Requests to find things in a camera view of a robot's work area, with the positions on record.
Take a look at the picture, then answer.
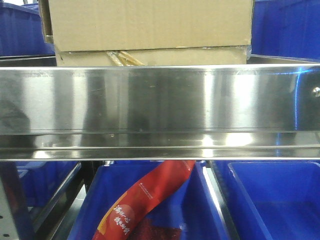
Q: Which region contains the large plain cardboard box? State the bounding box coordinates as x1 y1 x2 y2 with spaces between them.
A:
39 0 254 67

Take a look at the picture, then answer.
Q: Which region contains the stainless steel shelf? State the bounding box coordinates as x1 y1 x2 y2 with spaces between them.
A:
0 55 320 240

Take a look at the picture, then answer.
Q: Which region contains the blue bin lower centre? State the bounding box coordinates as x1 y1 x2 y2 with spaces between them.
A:
67 161 230 240

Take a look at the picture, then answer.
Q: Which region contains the blue bin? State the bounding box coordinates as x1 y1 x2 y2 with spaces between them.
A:
251 0 320 61
0 1 55 57
213 160 320 240
67 161 230 240

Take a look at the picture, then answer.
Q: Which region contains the red snack bag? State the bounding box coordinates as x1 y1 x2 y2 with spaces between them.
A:
92 160 196 240

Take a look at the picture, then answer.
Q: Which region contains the blue bin lower right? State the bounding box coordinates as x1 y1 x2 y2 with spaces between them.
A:
213 160 320 240

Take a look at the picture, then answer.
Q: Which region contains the blue bin upper right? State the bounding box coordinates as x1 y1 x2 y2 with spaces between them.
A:
251 0 320 61

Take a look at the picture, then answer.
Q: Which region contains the blue bin upper left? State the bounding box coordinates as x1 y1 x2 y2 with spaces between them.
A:
0 1 55 57

